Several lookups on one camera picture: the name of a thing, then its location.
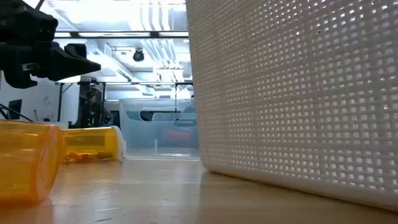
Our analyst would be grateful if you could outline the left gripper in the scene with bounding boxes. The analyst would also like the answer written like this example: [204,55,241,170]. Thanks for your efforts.
[0,0,102,90]

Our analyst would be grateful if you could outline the orange pill bottle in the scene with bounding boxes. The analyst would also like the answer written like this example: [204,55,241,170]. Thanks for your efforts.
[61,125,125,164]
[0,119,67,205]

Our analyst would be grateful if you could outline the clear plastic storage bin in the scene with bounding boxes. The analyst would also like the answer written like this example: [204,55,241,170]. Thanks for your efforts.
[119,98,200,159]

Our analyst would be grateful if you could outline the pink bandage roll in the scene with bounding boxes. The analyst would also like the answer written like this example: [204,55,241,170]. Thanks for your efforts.
[161,129,193,146]

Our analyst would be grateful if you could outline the white perforated plastic basket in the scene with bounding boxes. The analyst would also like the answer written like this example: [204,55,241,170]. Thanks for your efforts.
[185,0,398,212]

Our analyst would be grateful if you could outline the black overhead crossbeam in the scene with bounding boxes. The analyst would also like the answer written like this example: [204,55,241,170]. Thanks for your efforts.
[54,30,190,39]

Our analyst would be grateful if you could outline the black computer monitor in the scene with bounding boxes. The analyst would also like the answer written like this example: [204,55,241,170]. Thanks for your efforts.
[8,98,23,121]

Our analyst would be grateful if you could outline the black overhead camera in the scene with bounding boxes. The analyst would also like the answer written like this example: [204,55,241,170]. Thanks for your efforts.
[132,49,146,62]

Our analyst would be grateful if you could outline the black background workstation frame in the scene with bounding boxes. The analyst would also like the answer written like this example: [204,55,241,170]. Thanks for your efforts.
[55,80,193,123]

